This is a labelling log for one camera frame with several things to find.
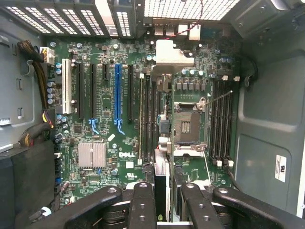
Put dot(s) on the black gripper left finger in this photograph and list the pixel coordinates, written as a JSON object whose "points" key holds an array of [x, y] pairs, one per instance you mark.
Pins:
{"points": [[143, 202]]}

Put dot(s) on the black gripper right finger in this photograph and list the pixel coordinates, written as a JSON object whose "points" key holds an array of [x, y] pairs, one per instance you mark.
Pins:
{"points": [[200, 210]]}

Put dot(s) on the metal socket cover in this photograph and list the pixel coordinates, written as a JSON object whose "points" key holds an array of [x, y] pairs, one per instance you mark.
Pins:
{"points": [[188, 149]]}

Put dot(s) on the silver chipset heatsink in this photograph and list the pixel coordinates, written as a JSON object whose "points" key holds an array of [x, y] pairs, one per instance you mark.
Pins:
{"points": [[91, 155]]}

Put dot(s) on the installed RAM stick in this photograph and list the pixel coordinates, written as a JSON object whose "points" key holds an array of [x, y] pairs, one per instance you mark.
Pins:
{"points": [[140, 119]]}

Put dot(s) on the black RAM slot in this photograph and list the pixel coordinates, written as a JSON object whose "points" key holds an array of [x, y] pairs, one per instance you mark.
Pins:
{"points": [[214, 119], [219, 119], [230, 119], [147, 119], [153, 119], [224, 119]]}

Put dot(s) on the CPU socket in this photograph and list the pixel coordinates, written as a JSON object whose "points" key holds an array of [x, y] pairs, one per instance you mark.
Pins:
{"points": [[188, 124]]}

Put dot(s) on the small white sticker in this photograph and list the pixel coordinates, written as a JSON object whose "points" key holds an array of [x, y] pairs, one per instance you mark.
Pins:
{"points": [[280, 168]]}

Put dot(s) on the green Dell motherboard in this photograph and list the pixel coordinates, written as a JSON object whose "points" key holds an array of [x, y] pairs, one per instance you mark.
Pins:
{"points": [[107, 107]]}

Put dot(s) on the long black expansion slot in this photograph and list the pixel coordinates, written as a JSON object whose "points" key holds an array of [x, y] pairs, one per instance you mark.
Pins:
{"points": [[130, 95], [93, 95], [80, 95]]}

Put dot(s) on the blue expansion slot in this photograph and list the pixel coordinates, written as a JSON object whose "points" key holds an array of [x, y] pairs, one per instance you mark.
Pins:
{"points": [[118, 95]]}

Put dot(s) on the black plastic shroud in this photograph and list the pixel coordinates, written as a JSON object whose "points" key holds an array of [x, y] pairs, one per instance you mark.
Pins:
{"points": [[28, 179]]}

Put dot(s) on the open grey PC case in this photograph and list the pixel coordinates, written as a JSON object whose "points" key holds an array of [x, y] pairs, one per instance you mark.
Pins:
{"points": [[262, 107]]}

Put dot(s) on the short black expansion slot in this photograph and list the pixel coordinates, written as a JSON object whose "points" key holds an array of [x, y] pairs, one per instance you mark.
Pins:
{"points": [[105, 71]]}

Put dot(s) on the white expansion slot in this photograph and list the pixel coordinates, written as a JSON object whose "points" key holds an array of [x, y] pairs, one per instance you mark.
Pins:
{"points": [[66, 86]]}

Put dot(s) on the silver power supply unit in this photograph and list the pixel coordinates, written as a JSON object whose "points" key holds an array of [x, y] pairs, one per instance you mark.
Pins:
{"points": [[14, 95]]}

